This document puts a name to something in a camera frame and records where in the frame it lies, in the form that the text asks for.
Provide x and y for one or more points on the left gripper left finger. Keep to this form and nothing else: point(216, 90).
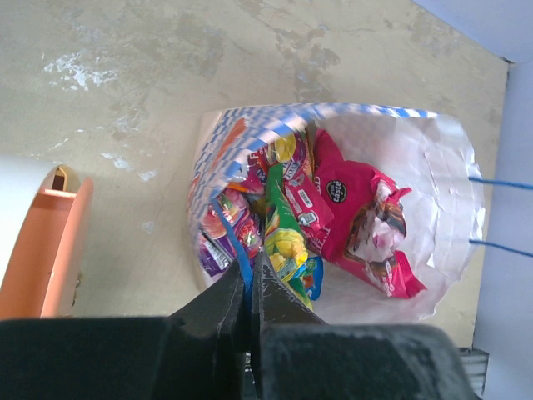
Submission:
point(208, 340)

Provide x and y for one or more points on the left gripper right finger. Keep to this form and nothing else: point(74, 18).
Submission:
point(284, 334)

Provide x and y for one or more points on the green yellow candy packet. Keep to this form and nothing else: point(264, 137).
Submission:
point(285, 244)

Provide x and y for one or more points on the purple white snack packet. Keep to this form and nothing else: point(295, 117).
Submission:
point(216, 251)

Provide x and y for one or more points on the pink cookie snack packet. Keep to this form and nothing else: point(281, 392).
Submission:
point(368, 225)

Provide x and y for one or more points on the blue checkered paper bag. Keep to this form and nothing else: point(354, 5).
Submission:
point(426, 151)

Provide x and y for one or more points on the red pink snack packet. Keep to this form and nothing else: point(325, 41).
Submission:
point(309, 207)

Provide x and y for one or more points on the orange snack packet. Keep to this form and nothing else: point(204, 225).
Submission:
point(293, 152)

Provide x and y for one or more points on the white cylinder orange lid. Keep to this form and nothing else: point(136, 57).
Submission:
point(45, 212)

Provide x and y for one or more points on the aluminium table frame rail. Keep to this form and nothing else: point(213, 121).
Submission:
point(475, 363)

